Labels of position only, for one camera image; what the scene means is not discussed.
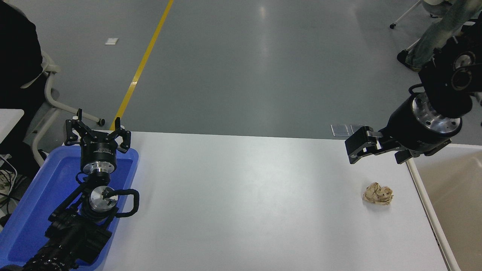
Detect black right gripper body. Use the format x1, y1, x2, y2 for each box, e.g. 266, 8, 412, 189
378, 96, 452, 157

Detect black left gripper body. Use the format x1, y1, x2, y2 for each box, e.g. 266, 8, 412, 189
80, 136, 117, 166

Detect tan paper ball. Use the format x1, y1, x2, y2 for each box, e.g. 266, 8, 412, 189
363, 182, 394, 206

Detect large pale bin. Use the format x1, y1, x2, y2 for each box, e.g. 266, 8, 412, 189
406, 143, 482, 271

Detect small white table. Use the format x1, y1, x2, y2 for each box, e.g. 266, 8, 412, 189
0, 108, 25, 143

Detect blue plastic tray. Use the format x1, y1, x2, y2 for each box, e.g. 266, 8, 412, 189
0, 145, 139, 271

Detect standing person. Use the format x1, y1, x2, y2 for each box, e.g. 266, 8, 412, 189
397, 0, 482, 72

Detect white rolling chair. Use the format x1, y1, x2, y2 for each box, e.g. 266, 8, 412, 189
389, 0, 454, 51

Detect white frame chair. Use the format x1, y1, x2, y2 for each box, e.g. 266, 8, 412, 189
21, 51, 106, 168

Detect black cable bundle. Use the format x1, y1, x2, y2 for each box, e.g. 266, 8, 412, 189
0, 154, 20, 211

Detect person with lanyard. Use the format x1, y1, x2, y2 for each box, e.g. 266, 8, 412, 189
0, 0, 43, 190

